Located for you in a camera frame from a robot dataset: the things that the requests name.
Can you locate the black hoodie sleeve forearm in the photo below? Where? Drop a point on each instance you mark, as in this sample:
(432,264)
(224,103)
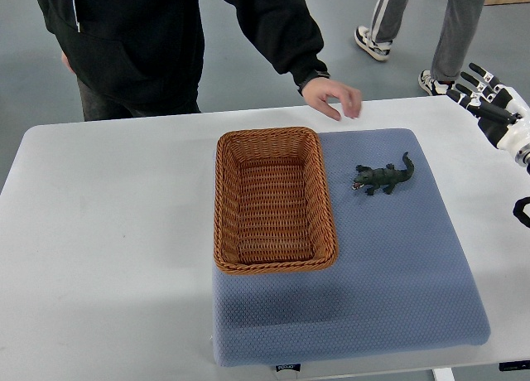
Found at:
(285,34)

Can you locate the brown wicker basket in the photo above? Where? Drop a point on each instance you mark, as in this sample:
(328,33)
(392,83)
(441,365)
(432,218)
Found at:
(272,210)

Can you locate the person in black hoodie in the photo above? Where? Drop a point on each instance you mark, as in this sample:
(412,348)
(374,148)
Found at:
(131,58)

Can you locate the white black sneaker left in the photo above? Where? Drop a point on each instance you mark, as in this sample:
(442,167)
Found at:
(378,51)

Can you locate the white black sneaker right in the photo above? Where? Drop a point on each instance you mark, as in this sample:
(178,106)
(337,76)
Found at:
(433,87)

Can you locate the black table edge handle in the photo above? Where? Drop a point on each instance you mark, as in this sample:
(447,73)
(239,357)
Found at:
(514,365)

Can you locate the person's bare hand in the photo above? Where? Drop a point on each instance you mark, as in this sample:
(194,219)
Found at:
(318,91)

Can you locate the table control panel label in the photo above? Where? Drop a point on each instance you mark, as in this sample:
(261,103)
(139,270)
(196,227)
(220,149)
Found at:
(296,368)

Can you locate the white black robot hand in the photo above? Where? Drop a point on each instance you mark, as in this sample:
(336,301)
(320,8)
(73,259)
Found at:
(503,115)

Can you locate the dark green toy crocodile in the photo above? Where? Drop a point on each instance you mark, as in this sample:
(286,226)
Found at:
(387,177)

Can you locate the blue textured cushion mat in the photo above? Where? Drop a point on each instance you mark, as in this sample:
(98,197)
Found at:
(401,281)

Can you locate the white black sneaker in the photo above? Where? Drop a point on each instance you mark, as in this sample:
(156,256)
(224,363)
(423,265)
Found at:
(433,87)
(378,51)

